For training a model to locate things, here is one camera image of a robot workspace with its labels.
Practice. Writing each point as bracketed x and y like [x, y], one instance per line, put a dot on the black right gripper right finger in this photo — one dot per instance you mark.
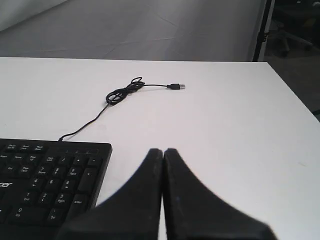
[193, 212]

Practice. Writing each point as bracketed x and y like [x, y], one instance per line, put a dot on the black white partition post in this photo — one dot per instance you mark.
[263, 33]

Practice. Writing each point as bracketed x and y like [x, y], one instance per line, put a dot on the black office chair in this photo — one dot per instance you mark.
[298, 21]

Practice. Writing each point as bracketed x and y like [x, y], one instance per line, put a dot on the grey backdrop cloth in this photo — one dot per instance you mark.
[152, 30]

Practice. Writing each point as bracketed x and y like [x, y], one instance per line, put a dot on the black acer keyboard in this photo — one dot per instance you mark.
[45, 183]

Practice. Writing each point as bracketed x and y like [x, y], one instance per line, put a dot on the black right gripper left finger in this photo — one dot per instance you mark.
[131, 213]

